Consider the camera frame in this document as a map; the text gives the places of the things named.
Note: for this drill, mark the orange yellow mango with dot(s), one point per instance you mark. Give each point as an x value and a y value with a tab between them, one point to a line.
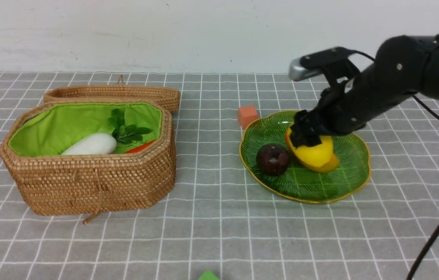
320	158

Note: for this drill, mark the red vegetable in basket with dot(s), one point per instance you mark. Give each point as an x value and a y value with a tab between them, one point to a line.
140	148

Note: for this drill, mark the green foam block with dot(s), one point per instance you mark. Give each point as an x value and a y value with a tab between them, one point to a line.
208	275

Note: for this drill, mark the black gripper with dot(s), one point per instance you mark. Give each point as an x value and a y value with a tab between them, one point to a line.
376	90

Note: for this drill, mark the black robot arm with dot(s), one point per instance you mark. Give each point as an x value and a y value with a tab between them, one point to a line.
421	53

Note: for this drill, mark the orange foam cube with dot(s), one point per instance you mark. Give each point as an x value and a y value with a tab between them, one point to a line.
247	115

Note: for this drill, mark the woven wicker basket green lining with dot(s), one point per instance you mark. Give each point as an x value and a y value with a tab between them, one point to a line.
54	184

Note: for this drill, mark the woven wicker basket lid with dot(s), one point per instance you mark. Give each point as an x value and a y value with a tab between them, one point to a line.
166	97

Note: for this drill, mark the white radish with green leaves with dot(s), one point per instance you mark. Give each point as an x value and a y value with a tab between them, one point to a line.
106	143

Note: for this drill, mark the green glass leaf plate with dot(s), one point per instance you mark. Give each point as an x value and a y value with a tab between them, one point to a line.
298	183

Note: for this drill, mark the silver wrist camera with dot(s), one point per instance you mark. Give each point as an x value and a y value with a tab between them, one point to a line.
333	63

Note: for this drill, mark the dark purple plum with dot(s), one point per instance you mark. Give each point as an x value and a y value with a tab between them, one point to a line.
272	160

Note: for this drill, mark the grey checked tablecloth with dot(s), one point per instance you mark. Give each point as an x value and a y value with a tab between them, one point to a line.
217	217

